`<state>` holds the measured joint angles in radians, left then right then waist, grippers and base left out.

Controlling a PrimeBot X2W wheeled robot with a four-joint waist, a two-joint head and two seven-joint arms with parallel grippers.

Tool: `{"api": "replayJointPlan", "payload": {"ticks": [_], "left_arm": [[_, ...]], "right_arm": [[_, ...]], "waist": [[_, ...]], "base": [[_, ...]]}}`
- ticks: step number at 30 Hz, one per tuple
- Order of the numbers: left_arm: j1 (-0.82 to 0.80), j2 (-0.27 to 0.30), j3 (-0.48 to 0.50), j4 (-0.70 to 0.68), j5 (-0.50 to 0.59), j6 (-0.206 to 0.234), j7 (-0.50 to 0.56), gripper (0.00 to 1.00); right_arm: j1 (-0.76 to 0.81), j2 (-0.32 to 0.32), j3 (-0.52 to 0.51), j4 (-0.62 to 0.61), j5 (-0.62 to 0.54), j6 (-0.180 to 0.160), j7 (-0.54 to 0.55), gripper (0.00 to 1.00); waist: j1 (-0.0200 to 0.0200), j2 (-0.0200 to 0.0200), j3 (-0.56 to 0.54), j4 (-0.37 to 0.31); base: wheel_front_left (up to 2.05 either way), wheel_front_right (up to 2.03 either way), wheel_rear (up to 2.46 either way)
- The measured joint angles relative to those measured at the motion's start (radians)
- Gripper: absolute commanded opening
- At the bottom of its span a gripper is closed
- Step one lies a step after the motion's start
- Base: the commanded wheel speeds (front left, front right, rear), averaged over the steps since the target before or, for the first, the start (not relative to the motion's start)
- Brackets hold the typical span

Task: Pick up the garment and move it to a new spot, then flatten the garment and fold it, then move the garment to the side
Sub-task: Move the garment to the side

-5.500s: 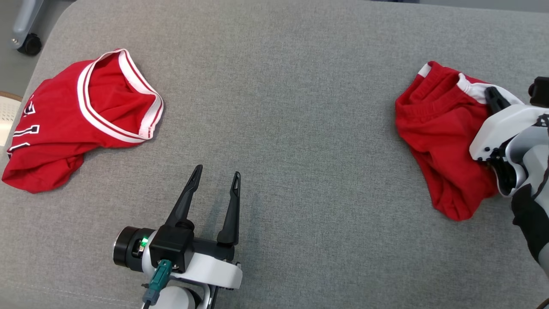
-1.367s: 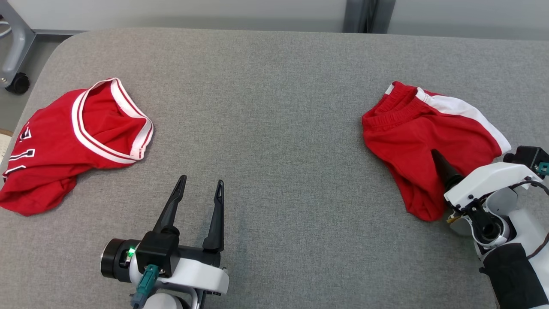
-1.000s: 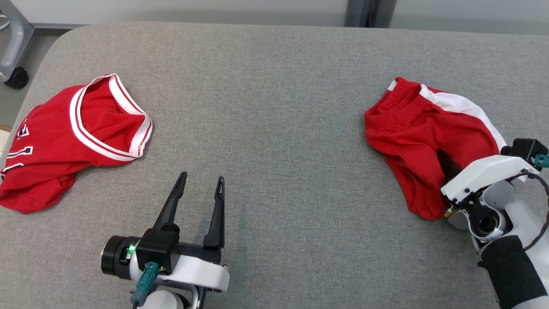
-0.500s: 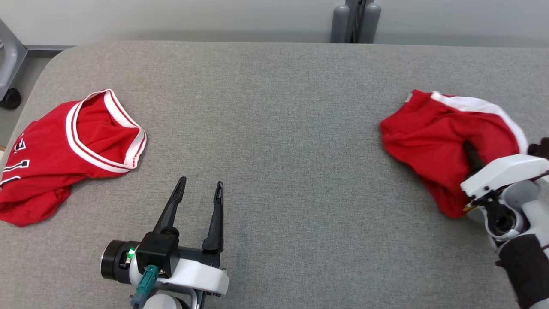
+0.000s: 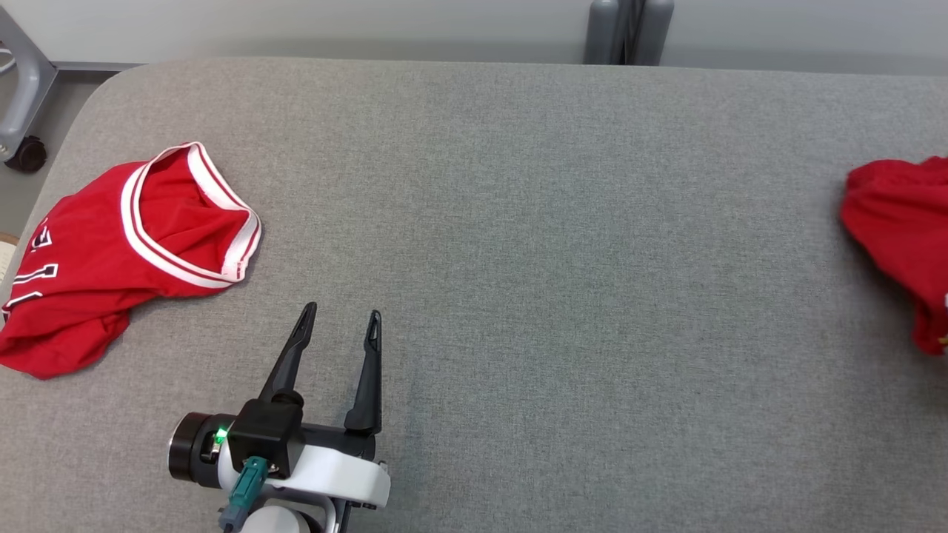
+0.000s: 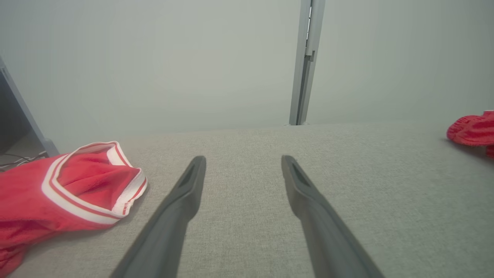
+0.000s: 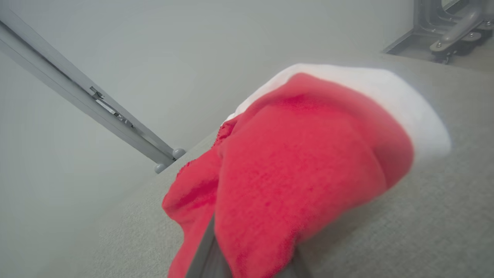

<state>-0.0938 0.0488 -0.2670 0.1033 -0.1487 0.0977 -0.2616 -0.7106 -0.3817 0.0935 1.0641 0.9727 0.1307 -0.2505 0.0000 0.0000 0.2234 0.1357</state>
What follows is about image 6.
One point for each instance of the red shorts white side stripe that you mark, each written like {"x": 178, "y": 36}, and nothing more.
{"x": 472, "y": 131}

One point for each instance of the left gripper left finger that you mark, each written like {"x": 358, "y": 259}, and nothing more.
{"x": 170, "y": 231}

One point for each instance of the red Bulls 23 jersey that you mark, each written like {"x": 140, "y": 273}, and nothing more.
{"x": 27, "y": 208}

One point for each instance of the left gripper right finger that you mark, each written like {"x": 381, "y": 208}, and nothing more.
{"x": 324, "y": 239}

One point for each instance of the grey partition post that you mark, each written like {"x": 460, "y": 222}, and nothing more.
{"x": 305, "y": 77}

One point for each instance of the grey wheeled stand leg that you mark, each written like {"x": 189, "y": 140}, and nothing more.
{"x": 50, "y": 148}

